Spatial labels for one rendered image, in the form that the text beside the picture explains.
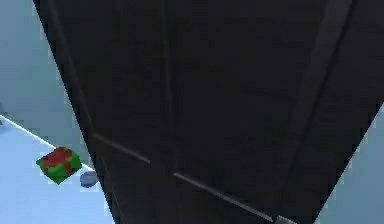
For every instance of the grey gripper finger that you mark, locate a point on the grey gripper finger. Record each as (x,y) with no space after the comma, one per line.
(213,192)

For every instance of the large black cabinet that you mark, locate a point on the large black cabinet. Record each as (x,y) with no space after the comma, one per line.
(233,83)

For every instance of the green gift box red ribbon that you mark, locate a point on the green gift box red ribbon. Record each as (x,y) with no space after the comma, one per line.
(59,164)

